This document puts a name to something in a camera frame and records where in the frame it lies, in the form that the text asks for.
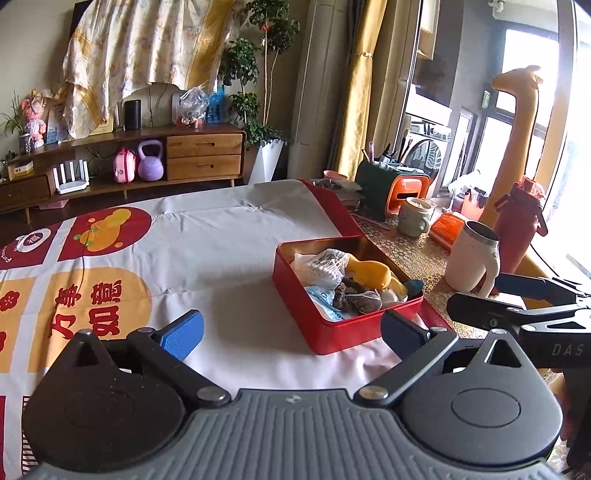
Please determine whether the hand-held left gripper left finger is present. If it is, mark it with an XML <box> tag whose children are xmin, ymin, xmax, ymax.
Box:
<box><xmin>58</xmin><ymin>310</ymin><xmax>232</xmax><ymax>409</ymax></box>

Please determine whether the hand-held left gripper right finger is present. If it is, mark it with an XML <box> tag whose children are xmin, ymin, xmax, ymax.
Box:
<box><xmin>353</xmin><ymin>309</ymin><xmax>525</xmax><ymax>409</ymax></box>

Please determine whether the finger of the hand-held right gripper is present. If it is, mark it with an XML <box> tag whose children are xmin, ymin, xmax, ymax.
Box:
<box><xmin>447</xmin><ymin>292</ymin><xmax>591</xmax><ymax>335</ymax></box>
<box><xmin>496</xmin><ymin>273</ymin><xmax>591</xmax><ymax>306</ymax></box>

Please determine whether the yellow plush toy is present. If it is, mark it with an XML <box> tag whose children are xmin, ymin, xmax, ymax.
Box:
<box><xmin>345</xmin><ymin>257</ymin><xmax>403</xmax><ymax>292</ymax></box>

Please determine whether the brown scrunchie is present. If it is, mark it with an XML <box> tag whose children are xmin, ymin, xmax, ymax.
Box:
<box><xmin>333</xmin><ymin>282</ymin><xmax>354</xmax><ymax>317</ymax></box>

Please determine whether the red tin box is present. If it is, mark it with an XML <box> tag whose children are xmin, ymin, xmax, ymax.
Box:
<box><xmin>272</xmin><ymin>235</ymin><xmax>425</xmax><ymax>356</ymax></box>

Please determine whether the clear plastic packet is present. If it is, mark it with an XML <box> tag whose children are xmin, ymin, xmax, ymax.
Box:
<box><xmin>304</xmin><ymin>285</ymin><xmax>352</xmax><ymax>322</ymax></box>

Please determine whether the white insulated mug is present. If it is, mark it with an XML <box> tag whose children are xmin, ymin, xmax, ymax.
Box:
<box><xmin>444</xmin><ymin>220</ymin><xmax>502</xmax><ymax>299</ymax></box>

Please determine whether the red water bottle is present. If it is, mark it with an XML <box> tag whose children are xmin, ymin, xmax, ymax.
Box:
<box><xmin>491</xmin><ymin>175</ymin><xmax>548</xmax><ymax>278</ymax></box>

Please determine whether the patterned gold table mat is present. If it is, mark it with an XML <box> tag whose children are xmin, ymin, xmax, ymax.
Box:
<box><xmin>350</xmin><ymin>209</ymin><xmax>570</xmax><ymax>385</ymax></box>

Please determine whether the orange packet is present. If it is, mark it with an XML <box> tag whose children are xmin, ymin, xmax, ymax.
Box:
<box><xmin>427</xmin><ymin>212</ymin><xmax>465</xmax><ymax>253</ymax></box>

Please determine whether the green ceramic mug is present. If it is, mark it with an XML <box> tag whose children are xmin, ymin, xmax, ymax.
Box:
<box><xmin>397</xmin><ymin>196</ymin><xmax>435</xmax><ymax>239</ymax></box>

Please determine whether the crumpled clear bag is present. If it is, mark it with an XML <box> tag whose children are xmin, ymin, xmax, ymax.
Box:
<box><xmin>446</xmin><ymin>169</ymin><xmax>491</xmax><ymax>218</ymax></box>

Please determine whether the green orange desktop organizer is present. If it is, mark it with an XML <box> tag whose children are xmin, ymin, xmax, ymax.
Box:
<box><xmin>354</xmin><ymin>159</ymin><xmax>431</xmax><ymax>220</ymax></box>

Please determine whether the washing machine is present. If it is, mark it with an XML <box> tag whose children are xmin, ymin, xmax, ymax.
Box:
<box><xmin>406</xmin><ymin>124</ymin><xmax>454</xmax><ymax>199</ymax></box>

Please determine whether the giraffe plush toy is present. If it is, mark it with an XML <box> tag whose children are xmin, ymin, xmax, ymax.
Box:
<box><xmin>477</xmin><ymin>64</ymin><xmax>546</xmax><ymax>278</ymax></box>

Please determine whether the purple kettlebell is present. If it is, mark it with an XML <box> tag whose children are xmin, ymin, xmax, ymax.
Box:
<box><xmin>137</xmin><ymin>139</ymin><xmax>166</xmax><ymax>182</ymax></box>

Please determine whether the wooden TV cabinet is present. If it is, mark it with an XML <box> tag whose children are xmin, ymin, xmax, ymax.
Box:
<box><xmin>0</xmin><ymin>122</ymin><xmax>248</xmax><ymax>219</ymax></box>

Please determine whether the pink toy case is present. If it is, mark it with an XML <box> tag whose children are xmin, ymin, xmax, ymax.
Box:
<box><xmin>113</xmin><ymin>146</ymin><xmax>138</xmax><ymax>184</ymax></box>

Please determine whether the white router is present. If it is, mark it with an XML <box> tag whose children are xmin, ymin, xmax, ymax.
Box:
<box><xmin>51</xmin><ymin>159</ymin><xmax>91</xmax><ymax>195</ymax></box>

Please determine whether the white planter pot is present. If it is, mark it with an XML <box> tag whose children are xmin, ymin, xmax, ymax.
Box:
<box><xmin>246</xmin><ymin>138</ymin><xmax>286</xmax><ymax>186</ymax></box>

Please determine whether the black cylinder speaker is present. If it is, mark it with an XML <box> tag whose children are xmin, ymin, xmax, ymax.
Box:
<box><xmin>123</xmin><ymin>99</ymin><xmax>142</xmax><ymax>131</ymax></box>

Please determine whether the clear plastic bag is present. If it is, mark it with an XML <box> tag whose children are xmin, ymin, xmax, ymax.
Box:
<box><xmin>177</xmin><ymin>87</ymin><xmax>210</xmax><ymax>128</ymax></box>

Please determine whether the pastel gift bag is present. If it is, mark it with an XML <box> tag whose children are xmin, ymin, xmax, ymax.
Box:
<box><xmin>45</xmin><ymin>99</ymin><xmax>70</xmax><ymax>144</ymax></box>

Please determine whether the yellow curtain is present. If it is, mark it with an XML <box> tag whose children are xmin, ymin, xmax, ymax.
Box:
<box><xmin>333</xmin><ymin>0</ymin><xmax>389</xmax><ymax>184</ymax></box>

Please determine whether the pink doll bouquet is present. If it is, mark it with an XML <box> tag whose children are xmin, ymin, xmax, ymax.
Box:
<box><xmin>23</xmin><ymin>89</ymin><xmax>49</xmax><ymax>149</ymax></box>

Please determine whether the white tower air conditioner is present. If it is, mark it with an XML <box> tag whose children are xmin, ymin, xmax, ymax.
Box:
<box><xmin>286</xmin><ymin>0</ymin><xmax>350</xmax><ymax>186</ymax></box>

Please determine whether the green houseplant in vase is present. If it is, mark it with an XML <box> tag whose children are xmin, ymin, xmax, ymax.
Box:
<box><xmin>0</xmin><ymin>92</ymin><xmax>33</xmax><ymax>154</ymax></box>

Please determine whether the floral yellow sheet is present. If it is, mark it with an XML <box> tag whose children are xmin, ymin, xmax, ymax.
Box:
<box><xmin>60</xmin><ymin>0</ymin><xmax>246</xmax><ymax>142</ymax></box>

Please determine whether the green indoor tree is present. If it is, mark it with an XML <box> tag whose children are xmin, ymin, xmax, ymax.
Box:
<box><xmin>216</xmin><ymin>0</ymin><xmax>302</xmax><ymax>149</ymax></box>

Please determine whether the black television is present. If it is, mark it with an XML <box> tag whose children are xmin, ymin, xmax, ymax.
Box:
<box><xmin>69</xmin><ymin>0</ymin><xmax>93</xmax><ymax>33</ymax></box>

